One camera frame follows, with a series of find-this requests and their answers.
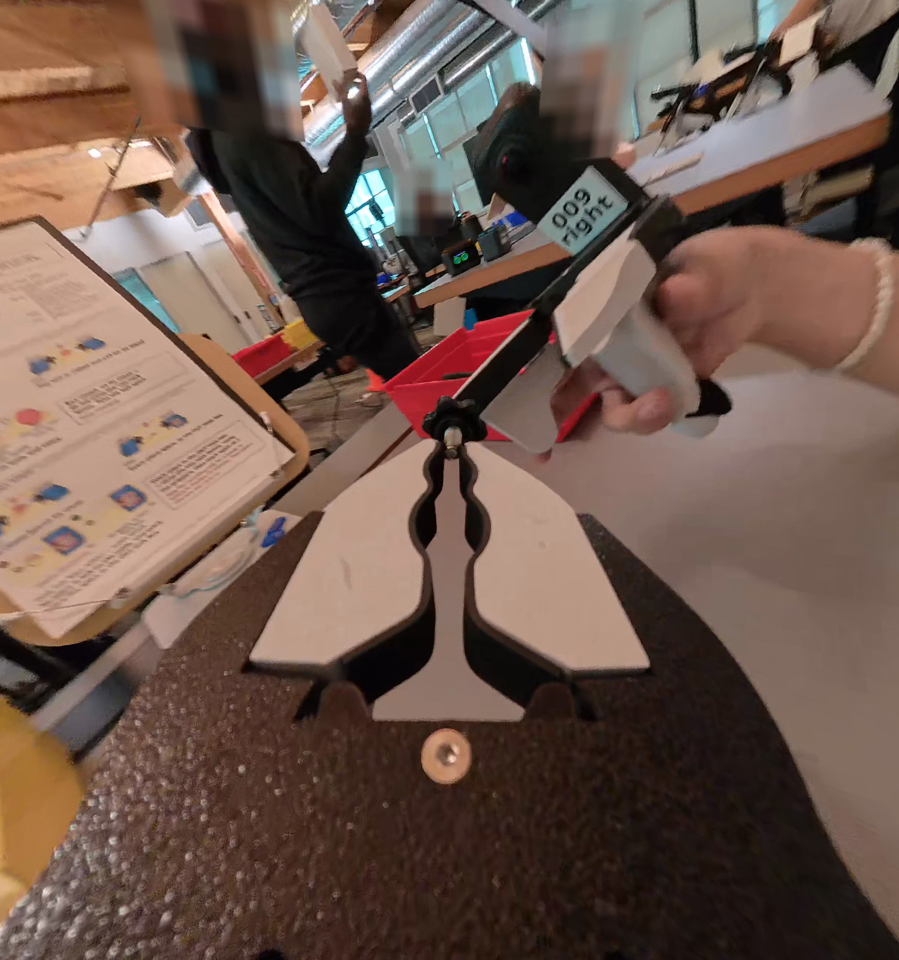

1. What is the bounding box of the yellow plastic bin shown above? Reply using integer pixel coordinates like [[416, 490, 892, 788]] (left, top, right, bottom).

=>
[[0, 683, 85, 949]]

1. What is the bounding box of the white pearl bracelet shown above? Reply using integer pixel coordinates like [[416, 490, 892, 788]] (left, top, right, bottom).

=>
[[832, 237, 896, 376]]

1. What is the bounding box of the red plastic bin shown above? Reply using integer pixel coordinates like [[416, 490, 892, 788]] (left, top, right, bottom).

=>
[[235, 333, 295, 379], [367, 308, 601, 445]]

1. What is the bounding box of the silver ventilation duct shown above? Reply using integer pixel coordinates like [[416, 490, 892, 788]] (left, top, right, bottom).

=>
[[312, 0, 529, 151]]

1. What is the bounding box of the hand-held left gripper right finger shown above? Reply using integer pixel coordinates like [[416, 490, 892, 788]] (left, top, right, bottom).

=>
[[462, 443, 652, 714]]

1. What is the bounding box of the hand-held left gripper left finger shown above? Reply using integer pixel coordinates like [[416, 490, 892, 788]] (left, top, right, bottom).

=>
[[249, 440, 439, 706]]

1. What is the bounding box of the person's right hand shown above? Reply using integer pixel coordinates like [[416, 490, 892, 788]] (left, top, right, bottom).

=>
[[547, 225, 871, 439]]

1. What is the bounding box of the black knob bolt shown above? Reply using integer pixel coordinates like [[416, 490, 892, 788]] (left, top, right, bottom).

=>
[[423, 398, 488, 454]]

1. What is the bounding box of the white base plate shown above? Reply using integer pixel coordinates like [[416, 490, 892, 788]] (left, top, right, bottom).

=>
[[139, 507, 295, 649]]

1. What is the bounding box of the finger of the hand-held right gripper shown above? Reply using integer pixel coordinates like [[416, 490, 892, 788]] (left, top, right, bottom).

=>
[[427, 233, 661, 454]]

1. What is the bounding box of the printed instruction sheet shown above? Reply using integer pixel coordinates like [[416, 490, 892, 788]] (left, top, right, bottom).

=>
[[0, 222, 293, 642]]

